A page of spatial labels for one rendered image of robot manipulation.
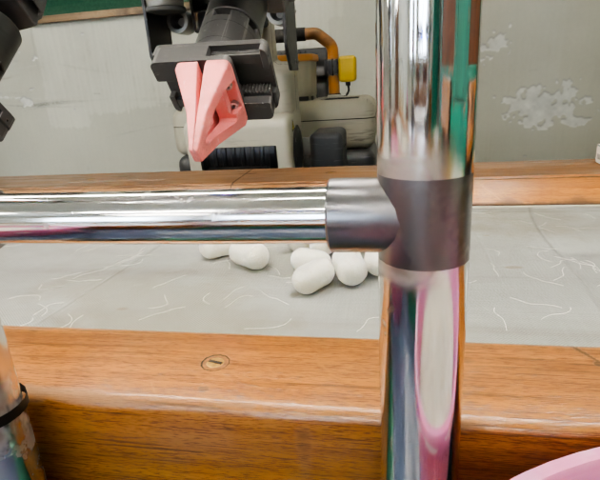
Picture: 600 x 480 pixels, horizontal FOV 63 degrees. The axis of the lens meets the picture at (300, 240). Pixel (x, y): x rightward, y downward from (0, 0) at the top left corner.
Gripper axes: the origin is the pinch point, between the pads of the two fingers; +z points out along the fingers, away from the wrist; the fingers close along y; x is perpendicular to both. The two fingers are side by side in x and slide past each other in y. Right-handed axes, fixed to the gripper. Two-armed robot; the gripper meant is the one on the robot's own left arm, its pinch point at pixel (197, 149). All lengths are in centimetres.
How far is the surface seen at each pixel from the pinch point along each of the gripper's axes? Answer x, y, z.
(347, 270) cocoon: 0.0, 12.7, 10.8
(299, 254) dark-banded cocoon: 1.5, 9.1, 8.8
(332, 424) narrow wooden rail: -10.2, 13.5, 22.3
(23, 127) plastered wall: 138, -181, -146
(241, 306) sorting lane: -0.5, 6.2, 13.8
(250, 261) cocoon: 2.0, 5.4, 9.2
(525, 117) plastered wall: 142, 75, -147
